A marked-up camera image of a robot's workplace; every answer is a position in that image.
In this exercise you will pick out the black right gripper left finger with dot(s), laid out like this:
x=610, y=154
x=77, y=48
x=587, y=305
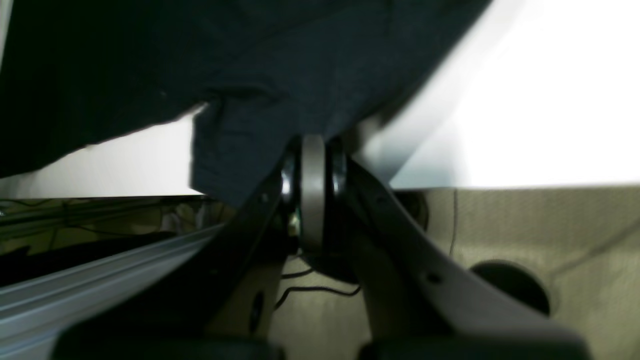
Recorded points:
x=206, y=309

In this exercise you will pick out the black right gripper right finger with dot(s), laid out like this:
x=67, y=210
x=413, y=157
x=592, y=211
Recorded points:
x=421, y=304

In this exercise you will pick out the dark printed T-shirt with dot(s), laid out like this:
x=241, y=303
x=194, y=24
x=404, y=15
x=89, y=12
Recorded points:
x=82, y=72

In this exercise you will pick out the black round stand base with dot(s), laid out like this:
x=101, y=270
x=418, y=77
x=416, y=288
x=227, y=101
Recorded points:
x=517, y=282

